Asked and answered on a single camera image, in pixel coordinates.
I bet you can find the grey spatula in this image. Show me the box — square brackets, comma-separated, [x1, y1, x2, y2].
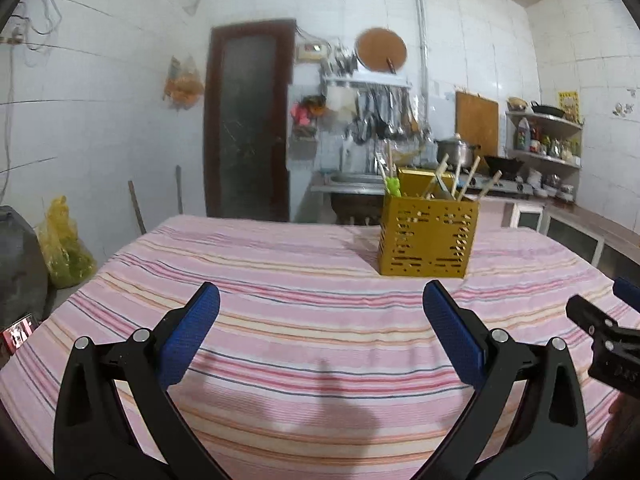
[434, 185, 452, 200]

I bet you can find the green frog handle knife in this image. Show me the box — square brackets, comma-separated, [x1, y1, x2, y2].
[385, 177, 402, 197]

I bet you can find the pink kitchen cabinet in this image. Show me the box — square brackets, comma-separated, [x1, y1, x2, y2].
[478, 197, 639, 286]

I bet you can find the gas stove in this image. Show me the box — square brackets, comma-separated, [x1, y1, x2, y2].
[458, 174, 534, 197]

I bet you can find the black wok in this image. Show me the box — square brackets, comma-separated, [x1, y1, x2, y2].
[484, 155, 524, 179]

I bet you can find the dark grey bag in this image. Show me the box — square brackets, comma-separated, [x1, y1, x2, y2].
[0, 206, 49, 328]

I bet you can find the yellow plastic bag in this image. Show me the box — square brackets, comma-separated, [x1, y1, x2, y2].
[36, 195, 96, 289]

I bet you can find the yellow perforated utensil holder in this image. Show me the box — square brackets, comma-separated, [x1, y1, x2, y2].
[378, 168, 480, 278]

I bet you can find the steel cooking pot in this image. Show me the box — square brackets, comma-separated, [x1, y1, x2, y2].
[436, 133, 480, 169]

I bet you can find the rectangular wooden cutting board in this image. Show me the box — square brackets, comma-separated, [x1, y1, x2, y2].
[456, 91, 499, 156]

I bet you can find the pink striped tablecloth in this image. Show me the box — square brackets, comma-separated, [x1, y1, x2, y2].
[0, 213, 640, 480]

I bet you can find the wooden chopstick in holder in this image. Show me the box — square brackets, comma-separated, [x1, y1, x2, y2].
[376, 157, 387, 182]

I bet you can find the hanging utensil rack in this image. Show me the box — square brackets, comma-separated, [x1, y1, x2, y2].
[320, 44, 421, 145]

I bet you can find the steel sink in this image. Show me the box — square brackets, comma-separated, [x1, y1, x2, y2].
[310, 172, 385, 196]

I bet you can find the round wooden board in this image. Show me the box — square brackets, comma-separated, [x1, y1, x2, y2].
[355, 27, 408, 74]

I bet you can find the orange snack bag hanging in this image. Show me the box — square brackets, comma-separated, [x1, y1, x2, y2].
[163, 56, 205, 110]

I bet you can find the dark wooden glass door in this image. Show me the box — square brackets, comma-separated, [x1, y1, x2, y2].
[203, 18, 296, 222]

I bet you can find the corner wall shelf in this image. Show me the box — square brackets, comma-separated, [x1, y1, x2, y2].
[506, 108, 582, 204]

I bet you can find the yellow wall sticker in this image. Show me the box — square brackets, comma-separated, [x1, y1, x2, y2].
[558, 90, 582, 124]

